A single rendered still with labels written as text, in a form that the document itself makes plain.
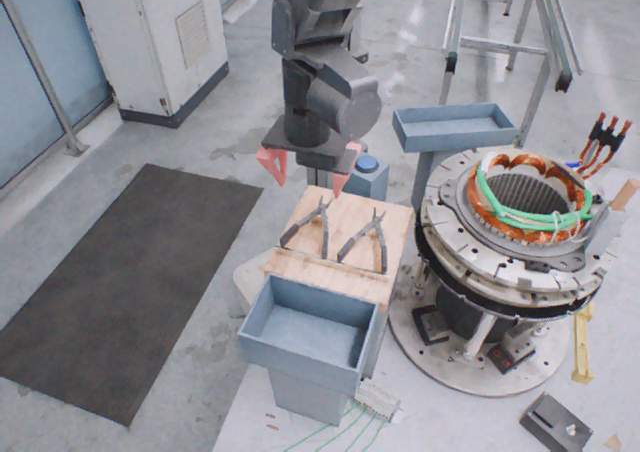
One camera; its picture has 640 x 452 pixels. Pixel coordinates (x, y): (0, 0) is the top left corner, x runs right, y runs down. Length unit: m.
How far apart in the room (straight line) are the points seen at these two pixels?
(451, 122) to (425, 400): 0.60
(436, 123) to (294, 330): 0.58
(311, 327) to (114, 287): 1.52
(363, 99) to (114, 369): 1.62
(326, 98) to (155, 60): 2.31
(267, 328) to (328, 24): 0.45
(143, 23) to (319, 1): 2.25
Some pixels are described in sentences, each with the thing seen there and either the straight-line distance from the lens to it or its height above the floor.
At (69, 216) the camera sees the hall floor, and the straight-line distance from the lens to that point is 2.57.
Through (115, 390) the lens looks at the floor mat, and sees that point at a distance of 1.86.
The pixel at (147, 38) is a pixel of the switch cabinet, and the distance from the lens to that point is 2.67.
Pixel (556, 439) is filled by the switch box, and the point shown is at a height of 0.83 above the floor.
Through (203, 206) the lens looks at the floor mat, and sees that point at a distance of 2.31.
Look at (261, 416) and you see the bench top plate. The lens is 0.86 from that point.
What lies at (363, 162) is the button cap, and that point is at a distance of 0.86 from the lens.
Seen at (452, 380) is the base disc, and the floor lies 0.80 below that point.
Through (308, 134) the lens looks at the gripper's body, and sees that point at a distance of 0.53.
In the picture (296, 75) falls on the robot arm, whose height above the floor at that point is 1.36.
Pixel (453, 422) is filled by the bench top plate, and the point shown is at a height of 0.78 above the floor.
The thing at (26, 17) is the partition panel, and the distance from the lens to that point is 2.76.
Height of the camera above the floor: 1.59
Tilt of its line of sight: 45 degrees down
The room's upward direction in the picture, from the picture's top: straight up
